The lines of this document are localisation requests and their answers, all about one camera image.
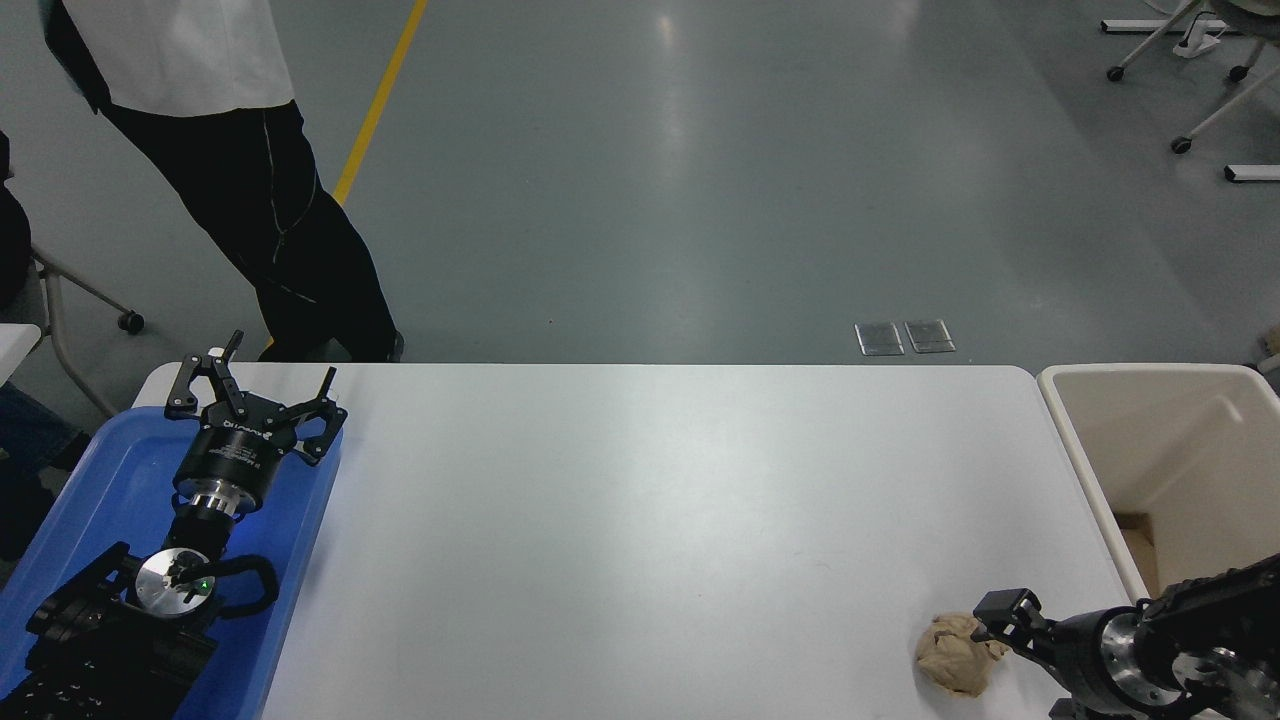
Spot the brown cardboard piece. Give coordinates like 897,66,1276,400
1112,511,1163,603

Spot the grey chair with castor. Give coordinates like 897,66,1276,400
28,248,146,417

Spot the seated person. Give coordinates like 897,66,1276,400
0,130,93,561

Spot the office chair base with castors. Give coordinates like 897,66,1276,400
1104,0,1253,84
1171,40,1280,155

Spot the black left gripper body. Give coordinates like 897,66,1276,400
171,397,293,499

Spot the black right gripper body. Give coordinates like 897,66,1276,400
1044,608,1138,718

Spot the small white side table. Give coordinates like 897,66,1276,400
0,322,44,387

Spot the metal floor plate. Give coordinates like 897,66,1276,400
854,322,907,357
904,318,957,355

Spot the blue plastic tray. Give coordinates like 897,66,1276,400
0,404,345,720

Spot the tan paper ball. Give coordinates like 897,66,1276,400
914,611,1012,699

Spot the standing person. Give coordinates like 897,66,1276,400
40,0,407,364

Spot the large pale plastic bin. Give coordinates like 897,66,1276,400
1036,362,1280,720

